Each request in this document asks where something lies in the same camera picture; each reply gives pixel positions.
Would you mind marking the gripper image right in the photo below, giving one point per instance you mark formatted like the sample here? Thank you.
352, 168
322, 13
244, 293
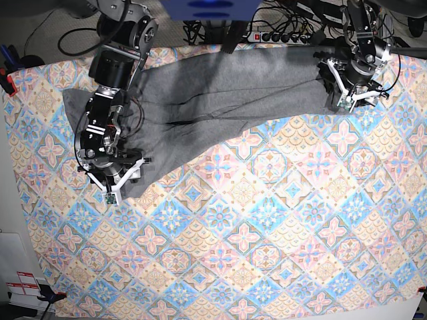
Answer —
349, 84

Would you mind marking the grey T-shirt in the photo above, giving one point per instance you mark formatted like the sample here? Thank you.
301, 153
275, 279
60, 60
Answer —
195, 103

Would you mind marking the orange clamp upper left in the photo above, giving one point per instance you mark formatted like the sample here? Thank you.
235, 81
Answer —
7, 83

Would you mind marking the patterned tablecloth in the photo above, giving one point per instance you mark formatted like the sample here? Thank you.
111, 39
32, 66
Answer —
309, 215

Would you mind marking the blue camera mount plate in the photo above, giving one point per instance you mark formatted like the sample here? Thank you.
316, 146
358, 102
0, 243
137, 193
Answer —
189, 10

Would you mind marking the white labelled box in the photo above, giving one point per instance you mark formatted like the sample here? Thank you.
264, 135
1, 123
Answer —
17, 272

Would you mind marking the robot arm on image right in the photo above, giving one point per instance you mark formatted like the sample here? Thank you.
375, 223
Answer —
362, 43

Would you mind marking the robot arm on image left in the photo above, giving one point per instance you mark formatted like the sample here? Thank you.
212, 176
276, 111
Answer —
126, 30

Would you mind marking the blue clamp lower left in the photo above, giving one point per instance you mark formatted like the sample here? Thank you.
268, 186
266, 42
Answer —
46, 294

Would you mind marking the white power strip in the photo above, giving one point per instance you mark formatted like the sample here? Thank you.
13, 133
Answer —
277, 38

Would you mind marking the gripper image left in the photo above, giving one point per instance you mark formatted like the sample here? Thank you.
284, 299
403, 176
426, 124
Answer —
110, 174

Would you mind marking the black centre post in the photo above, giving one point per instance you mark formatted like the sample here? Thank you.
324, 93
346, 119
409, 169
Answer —
235, 33

